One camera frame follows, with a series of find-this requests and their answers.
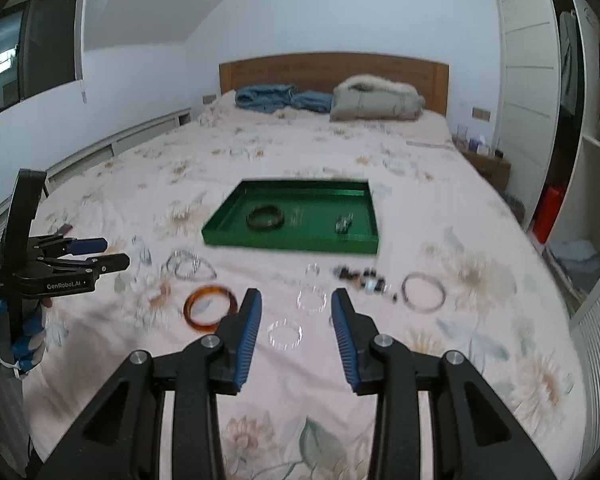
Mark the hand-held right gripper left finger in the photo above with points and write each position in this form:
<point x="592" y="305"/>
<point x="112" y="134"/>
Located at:
<point x="247" y="342"/>

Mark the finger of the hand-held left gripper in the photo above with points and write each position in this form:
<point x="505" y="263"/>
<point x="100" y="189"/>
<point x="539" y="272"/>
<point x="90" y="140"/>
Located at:
<point x="105" y="263"/>
<point x="87" y="245"/>

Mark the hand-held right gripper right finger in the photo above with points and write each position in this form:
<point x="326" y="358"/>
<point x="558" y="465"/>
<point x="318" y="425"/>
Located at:
<point x="345" y="345"/>

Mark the clear bangle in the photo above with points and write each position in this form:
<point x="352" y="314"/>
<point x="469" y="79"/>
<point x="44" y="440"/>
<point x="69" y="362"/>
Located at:
<point x="284" y="334"/>
<point x="311" y="301"/>

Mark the amber bangle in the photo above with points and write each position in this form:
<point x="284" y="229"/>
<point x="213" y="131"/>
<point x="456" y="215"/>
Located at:
<point x="196" y="310"/>

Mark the silver bangle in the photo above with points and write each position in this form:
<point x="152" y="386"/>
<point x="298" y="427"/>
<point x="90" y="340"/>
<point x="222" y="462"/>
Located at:
<point x="410" y="297"/>

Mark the green tray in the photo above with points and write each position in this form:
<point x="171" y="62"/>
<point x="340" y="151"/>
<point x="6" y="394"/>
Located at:
<point x="300" y="210"/>

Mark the person's left hand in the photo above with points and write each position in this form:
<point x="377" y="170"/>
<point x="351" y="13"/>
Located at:
<point x="30" y="342"/>

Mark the dark green bangle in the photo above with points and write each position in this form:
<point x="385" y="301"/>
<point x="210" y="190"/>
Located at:
<point x="265" y="218"/>

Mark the bed with floral duvet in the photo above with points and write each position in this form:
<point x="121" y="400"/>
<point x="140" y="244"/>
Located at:
<point x="380" y="160"/>

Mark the window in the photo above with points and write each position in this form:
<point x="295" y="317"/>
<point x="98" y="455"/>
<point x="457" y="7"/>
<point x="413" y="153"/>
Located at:
<point x="30" y="45"/>

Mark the wooden nightstand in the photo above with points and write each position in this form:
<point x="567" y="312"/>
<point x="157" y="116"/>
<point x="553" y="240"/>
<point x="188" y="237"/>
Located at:
<point x="487" y="165"/>

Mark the blue folded blanket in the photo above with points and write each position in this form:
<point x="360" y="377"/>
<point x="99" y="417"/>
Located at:
<point x="275" y="97"/>

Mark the drinking glass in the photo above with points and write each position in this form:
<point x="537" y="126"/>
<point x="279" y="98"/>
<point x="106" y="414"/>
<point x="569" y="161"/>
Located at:
<point x="461" y="135"/>

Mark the tissue box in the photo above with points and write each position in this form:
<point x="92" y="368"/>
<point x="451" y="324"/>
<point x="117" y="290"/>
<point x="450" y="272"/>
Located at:
<point x="480" y="146"/>

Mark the grey fur-trimmed jacket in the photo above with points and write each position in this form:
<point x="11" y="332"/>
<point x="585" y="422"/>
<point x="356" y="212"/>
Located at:
<point x="375" y="100"/>

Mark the red fire extinguisher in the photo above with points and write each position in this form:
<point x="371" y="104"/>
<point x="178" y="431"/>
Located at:
<point x="550" y="207"/>

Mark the pale cloth pile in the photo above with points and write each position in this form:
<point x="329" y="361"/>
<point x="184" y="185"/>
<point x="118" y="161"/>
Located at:
<point x="575" y="255"/>

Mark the wooden headboard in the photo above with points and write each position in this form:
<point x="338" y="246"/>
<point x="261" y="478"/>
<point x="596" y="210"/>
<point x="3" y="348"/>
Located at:
<point x="330" y="67"/>

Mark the white wardrobe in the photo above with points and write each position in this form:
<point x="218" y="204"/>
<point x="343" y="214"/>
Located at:
<point x="530" y="85"/>

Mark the grey hanging garment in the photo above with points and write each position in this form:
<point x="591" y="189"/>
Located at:
<point x="569" y="60"/>

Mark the wall socket plate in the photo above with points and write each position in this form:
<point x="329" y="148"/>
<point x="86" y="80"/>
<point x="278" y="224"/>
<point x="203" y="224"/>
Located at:
<point x="209" y="98"/>
<point x="481" y="113"/>

